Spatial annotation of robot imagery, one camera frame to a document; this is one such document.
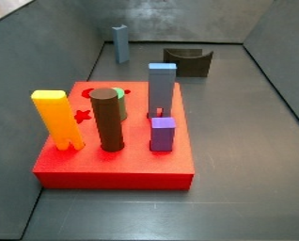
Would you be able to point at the black curved block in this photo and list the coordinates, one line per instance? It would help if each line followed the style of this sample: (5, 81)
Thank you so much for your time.
(193, 61)

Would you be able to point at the yellow notched block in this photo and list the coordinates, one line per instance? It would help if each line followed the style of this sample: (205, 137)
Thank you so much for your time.
(54, 108)

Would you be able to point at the grey-blue tall arch block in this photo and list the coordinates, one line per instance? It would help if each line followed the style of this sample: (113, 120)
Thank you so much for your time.
(162, 76)

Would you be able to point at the dark brown cylinder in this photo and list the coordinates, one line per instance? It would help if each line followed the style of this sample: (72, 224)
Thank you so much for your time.
(106, 109)

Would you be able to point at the purple square block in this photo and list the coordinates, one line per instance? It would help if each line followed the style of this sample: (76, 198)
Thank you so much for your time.
(162, 134)

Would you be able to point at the red foam peg board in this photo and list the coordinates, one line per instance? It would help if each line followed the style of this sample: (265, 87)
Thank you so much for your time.
(134, 168)

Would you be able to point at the green cylinder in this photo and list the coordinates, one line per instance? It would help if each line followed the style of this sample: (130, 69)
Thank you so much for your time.
(121, 103)

